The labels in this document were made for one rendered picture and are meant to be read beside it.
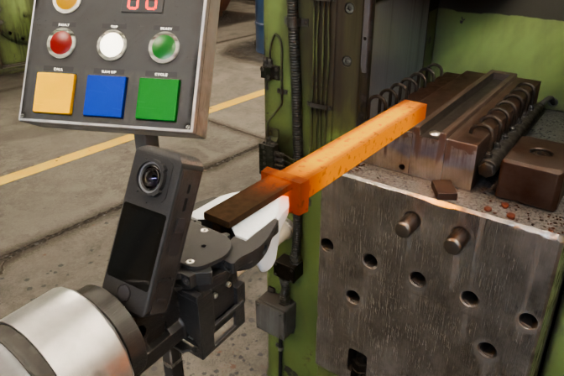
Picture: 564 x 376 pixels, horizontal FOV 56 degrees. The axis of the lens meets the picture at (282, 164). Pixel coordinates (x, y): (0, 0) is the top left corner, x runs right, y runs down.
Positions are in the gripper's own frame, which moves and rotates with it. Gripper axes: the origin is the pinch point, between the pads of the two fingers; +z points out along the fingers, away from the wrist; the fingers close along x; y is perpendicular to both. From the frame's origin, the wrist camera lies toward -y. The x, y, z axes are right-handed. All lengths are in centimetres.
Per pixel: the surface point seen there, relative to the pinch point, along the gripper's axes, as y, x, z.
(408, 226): 19.3, 2.1, 31.5
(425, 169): 14.3, 0.2, 41.3
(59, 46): -1, -64, 21
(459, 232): 19.0, 9.1, 33.5
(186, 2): -8, -45, 36
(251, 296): 109, -76, 88
